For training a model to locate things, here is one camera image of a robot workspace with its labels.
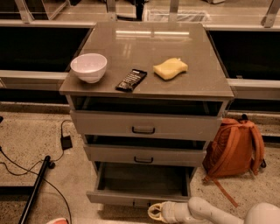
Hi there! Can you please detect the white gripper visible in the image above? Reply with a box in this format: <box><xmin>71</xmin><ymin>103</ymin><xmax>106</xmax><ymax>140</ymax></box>
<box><xmin>148</xmin><ymin>201</ymin><xmax>192</xmax><ymax>223</ymax></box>

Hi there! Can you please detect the grey bottom drawer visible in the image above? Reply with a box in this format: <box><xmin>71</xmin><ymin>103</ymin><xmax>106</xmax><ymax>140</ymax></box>
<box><xmin>87</xmin><ymin>163</ymin><xmax>190</xmax><ymax>207</ymax></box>

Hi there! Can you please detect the grey drawer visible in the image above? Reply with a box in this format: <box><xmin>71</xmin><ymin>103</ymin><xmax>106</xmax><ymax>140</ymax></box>
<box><xmin>70</xmin><ymin>110</ymin><xmax>221</xmax><ymax>141</ymax></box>
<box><xmin>84</xmin><ymin>144</ymin><xmax>206</xmax><ymax>167</ymax></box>
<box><xmin>87</xmin><ymin>163</ymin><xmax>190</xmax><ymax>207</ymax></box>

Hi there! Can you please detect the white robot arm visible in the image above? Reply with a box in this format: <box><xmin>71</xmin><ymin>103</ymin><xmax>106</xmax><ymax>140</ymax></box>
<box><xmin>148</xmin><ymin>197</ymin><xmax>280</xmax><ymax>224</ymax></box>

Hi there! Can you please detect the grey middle drawer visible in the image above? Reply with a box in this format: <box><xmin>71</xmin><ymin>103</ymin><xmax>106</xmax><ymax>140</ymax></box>
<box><xmin>84</xmin><ymin>144</ymin><xmax>206</xmax><ymax>167</ymax></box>

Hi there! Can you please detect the grey top drawer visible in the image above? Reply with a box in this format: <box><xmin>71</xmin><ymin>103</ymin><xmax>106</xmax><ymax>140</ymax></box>
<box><xmin>70</xmin><ymin>110</ymin><xmax>221</xmax><ymax>141</ymax></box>

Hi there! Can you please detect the grey drawer cabinet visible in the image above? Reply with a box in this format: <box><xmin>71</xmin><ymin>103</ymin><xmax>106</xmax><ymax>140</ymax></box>
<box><xmin>59</xmin><ymin>21</ymin><xmax>235</xmax><ymax>176</ymax></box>

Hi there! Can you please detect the pink shoe tip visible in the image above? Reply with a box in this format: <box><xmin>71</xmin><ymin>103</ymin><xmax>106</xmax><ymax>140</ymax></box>
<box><xmin>46</xmin><ymin>217</ymin><xmax>68</xmax><ymax>224</ymax></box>

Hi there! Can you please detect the orange backpack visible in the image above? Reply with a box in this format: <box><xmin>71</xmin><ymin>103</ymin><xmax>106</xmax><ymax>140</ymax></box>
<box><xmin>202</xmin><ymin>114</ymin><xmax>266</xmax><ymax>207</ymax></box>

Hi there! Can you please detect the black power adapter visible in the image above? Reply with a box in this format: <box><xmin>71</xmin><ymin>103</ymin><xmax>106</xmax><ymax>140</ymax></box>
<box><xmin>60</xmin><ymin>136</ymin><xmax>73</xmax><ymax>151</ymax></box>

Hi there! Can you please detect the black pole on floor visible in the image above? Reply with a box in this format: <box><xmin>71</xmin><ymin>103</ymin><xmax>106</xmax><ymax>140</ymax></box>
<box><xmin>18</xmin><ymin>156</ymin><xmax>51</xmax><ymax>224</ymax></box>

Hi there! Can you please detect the black snack bar wrapper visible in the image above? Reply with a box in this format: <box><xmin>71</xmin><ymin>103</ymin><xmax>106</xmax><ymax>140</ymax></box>
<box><xmin>115</xmin><ymin>69</ymin><xmax>147</xmax><ymax>92</ymax></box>

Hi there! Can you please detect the yellow sponge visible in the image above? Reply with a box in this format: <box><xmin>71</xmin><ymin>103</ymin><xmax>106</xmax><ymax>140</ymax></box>
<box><xmin>153</xmin><ymin>58</ymin><xmax>188</xmax><ymax>81</ymax></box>

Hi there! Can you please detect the white bowl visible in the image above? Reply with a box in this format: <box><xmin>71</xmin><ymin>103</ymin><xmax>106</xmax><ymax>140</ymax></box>
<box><xmin>70</xmin><ymin>53</ymin><xmax>108</xmax><ymax>83</ymax></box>

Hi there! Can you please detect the black floor cable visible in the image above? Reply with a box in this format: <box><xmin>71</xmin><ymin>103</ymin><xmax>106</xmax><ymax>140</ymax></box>
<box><xmin>0</xmin><ymin>119</ymin><xmax>73</xmax><ymax>224</ymax></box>

